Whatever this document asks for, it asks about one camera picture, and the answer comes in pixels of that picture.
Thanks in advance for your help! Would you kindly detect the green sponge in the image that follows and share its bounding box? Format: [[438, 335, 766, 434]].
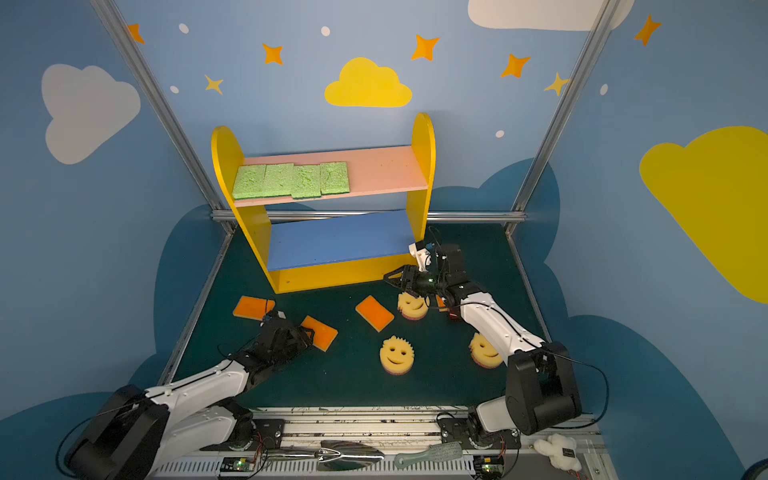
[[291, 165, 322, 199], [232, 165, 266, 200], [320, 162, 350, 195], [262, 163, 294, 198]]

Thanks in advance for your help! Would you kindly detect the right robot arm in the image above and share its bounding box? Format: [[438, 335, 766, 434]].
[[383, 241, 582, 435]]

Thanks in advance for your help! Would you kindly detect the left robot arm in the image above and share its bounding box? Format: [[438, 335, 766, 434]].
[[59, 312, 316, 479]]

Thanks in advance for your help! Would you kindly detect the yellow shelf with pink and blue boards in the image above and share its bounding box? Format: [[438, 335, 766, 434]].
[[211, 113, 437, 294]]

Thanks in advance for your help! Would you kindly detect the smiley sponge upper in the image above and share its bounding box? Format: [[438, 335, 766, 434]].
[[398, 292, 430, 321]]

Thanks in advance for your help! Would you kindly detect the smiley sponge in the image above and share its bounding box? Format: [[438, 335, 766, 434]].
[[469, 333, 503, 369], [398, 292, 430, 321], [379, 336, 415, 376]]

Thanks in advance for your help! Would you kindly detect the smiley sponge lower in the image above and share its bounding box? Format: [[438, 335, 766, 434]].
[[379, 336, 415, 376]]

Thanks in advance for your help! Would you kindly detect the smiley sponge right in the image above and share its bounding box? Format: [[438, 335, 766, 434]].
[[469, 333, 503, 369]]

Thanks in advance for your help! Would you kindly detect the silver metal trowel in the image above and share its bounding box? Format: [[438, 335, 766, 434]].
[[267, 440, 385, 472]]

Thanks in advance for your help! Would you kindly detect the green circuit board left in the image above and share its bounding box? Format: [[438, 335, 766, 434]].
[[218, 456, 256, 477]]

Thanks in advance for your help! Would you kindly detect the pale green brush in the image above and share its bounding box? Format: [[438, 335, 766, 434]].
[[393, 441, 463, 470]]

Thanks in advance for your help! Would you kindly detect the circuit board right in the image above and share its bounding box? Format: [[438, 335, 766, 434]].
[[473, 456, 506, 480]]

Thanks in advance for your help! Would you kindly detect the white plush toy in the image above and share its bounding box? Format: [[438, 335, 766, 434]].
[[533, 433, 582, 472]]

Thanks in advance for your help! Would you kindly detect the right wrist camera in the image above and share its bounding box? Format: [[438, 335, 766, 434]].
[[408, 240, 434, 272]]

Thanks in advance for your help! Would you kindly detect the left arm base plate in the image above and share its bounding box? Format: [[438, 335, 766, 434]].
[[201, 418, 286, 452]]

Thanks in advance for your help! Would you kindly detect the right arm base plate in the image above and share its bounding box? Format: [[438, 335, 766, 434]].
[[436, 416, 521, 451]]

